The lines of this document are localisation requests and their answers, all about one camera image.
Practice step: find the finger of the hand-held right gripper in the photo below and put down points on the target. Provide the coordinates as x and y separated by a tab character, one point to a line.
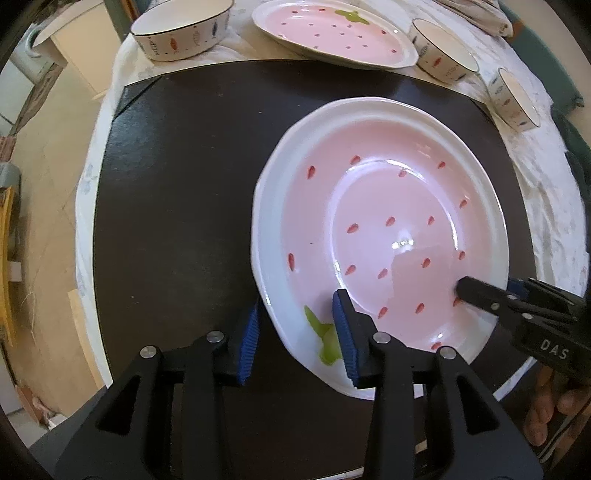
545	290
480	295

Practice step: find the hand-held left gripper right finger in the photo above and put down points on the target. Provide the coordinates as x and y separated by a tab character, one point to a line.
344	332

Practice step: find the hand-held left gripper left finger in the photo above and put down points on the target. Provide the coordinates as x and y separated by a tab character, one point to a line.
247	344

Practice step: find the pink strawberry plate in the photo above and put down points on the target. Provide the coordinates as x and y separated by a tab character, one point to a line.
332	41
392	207

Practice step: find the small fish-pattern bowl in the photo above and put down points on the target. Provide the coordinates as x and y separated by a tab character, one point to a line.
505	101
434	57

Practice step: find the person's right hand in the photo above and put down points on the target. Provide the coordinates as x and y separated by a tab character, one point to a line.
549	406

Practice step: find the white floral bed sheet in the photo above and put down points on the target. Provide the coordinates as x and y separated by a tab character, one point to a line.
531	152

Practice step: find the dark brown board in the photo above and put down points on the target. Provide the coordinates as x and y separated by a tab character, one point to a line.
184	184

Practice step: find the yellow wooden chair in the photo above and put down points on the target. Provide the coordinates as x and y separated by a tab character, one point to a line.
7	277

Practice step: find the beige checked quilt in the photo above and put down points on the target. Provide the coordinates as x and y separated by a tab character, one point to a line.
489	18

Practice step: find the large fish-pattern bowl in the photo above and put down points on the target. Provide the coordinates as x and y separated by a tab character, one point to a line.
184	44

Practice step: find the white nightstand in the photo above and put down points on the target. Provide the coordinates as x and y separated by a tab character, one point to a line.
78	60

